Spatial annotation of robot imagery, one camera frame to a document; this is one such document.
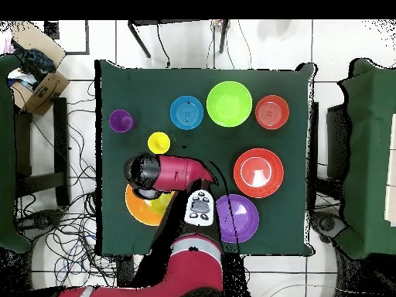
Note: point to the yellow cup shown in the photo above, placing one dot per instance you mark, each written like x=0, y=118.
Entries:
x=158, y=143

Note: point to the green cup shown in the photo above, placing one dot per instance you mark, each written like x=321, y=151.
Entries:
x=162, y=204

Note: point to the large orange bowl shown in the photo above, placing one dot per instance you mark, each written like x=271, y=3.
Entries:
x=139, y=210

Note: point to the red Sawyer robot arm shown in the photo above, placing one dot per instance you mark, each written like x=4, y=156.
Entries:
x=179, y=173

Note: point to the blue bowl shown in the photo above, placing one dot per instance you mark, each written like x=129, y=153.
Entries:
x=186, y=112

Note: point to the wide red bowl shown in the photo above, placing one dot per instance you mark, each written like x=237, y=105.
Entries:
x=258, y=173

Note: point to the green bowl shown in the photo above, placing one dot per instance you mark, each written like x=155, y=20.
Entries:
x=229, y=104

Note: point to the purple bowl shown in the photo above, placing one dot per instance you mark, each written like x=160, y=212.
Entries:
x=244, y=222

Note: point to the dark green table cloth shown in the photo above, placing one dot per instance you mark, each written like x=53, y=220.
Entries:
x=154, y=86

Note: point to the small orange bowl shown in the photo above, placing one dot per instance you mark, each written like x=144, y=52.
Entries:
x=272, y=112

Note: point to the purple cup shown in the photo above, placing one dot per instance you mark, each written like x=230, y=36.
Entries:
x=119, y=120

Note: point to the black bench stand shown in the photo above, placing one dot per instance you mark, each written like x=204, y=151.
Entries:
x=60, y=148

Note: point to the black chair base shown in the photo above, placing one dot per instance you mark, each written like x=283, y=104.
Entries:
x=328, y=224
x=40, y=221

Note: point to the green covered table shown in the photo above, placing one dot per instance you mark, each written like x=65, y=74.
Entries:
x=365, y=154
x=7, y=154

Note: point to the cardboard box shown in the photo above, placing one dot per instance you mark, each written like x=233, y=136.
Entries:
x=46, y=89

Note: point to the black metal table frame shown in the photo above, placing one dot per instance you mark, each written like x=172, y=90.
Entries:
x=139, y=38

